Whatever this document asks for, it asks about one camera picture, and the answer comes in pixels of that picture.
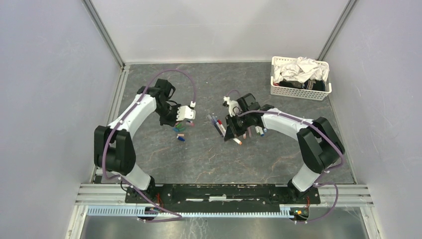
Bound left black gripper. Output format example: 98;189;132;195
154;102;184;126

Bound white cable duct strip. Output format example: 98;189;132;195
87;206;294;219

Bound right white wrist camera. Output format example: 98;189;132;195
222;96;241;117

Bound white plastic basket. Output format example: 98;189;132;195
270;65;332;101

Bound aluminium frame rail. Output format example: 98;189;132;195
75;184;374;208

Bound orange capped marker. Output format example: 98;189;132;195
233;138;242;145

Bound large blue white marker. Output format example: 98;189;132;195
258;127;264;136

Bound dark blue capped marker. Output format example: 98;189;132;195
212;116;224;137

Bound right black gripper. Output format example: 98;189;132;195
224;112;251;141

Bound white cloth in basket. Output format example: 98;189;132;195
271;56;329;84

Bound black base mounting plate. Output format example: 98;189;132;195
145;184;321;213

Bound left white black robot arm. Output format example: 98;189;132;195
94;79;180;203

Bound black cloth in basket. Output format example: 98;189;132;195
277;79;325;91

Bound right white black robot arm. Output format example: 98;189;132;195
223;93;345;203

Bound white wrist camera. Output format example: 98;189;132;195
222;96;241;117
176;101;196;121

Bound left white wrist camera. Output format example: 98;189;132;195
176;101;196;121

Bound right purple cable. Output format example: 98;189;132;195
226;89;345;224

